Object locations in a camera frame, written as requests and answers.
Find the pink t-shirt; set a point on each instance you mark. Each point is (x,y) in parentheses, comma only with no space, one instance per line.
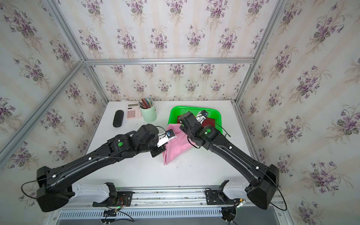
(176,146)

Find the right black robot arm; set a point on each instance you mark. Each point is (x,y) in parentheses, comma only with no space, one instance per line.
(263,180)

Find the aluminium mounting rail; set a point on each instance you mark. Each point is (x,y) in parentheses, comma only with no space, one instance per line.
(91,193)

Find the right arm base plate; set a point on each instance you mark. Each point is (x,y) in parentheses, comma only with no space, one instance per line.
(213,197)

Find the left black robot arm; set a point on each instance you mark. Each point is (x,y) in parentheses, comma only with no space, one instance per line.
(55,184)

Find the black glasses case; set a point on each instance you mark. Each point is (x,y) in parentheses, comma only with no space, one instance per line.
(118,119)

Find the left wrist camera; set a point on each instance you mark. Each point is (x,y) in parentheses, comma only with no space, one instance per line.
(165,138)

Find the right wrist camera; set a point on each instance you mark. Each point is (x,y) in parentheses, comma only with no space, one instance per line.
(203,114)

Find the coloured pens bundle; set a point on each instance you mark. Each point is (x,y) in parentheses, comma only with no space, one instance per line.
(146,103)

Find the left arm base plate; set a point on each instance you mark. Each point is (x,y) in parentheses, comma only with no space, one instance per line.
(122,199)

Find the pale green pen cup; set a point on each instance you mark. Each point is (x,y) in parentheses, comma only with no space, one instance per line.
(149,115)

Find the pink calculator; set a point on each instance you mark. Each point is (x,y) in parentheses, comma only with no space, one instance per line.
(133,111)

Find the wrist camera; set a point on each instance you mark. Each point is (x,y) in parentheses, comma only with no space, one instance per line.
(203,114)
(165,138)

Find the dark red t-shirt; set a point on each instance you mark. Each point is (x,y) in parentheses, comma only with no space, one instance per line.
(208,121)

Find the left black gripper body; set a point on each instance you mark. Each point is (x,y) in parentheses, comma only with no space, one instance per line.
(155,151)

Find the green plastic basket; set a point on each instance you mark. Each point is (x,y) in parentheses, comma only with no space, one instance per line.
(180,110)

